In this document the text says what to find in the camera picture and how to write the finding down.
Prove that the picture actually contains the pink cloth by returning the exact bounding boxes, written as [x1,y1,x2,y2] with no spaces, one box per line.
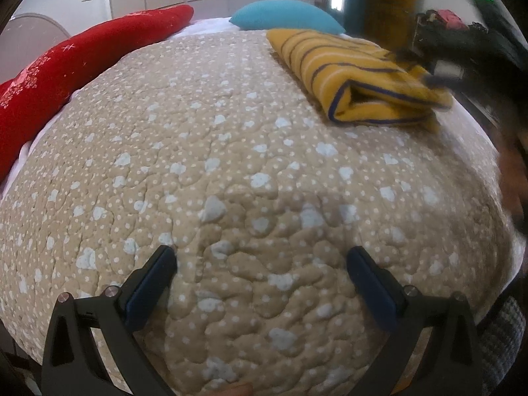
[437,9,465,29]

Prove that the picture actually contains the long red pillow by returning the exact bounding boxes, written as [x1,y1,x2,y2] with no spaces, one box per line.
[0,4,194,182]

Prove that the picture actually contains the grey checked clothing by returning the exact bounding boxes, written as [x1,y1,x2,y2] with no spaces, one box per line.
[476,295,528,396]

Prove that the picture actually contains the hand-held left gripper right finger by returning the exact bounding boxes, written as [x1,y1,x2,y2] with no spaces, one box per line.
[347,246,483,396]

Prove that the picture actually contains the blue pillow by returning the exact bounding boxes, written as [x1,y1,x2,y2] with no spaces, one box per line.
[230,0,346,36]

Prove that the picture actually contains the beige dotted quilt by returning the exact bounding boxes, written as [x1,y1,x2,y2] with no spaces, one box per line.
[0,29,516,396]

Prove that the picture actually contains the person's right hand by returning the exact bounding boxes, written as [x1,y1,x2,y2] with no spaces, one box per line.
[497,148,526,223]

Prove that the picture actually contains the person's left hand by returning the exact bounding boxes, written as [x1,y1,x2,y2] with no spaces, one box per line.
[212,383,254,396]

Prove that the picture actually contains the rounded grey chair back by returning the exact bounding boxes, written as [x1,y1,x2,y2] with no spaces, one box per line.
[8,12,73,44]

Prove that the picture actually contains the yellow striped shirt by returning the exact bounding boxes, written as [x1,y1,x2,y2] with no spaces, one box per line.
[266,28,454,135]

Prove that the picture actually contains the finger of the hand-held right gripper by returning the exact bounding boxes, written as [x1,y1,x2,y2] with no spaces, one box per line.
[423,71,459,92]

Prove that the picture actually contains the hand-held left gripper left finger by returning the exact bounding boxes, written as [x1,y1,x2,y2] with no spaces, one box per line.
[41,245,177,396]

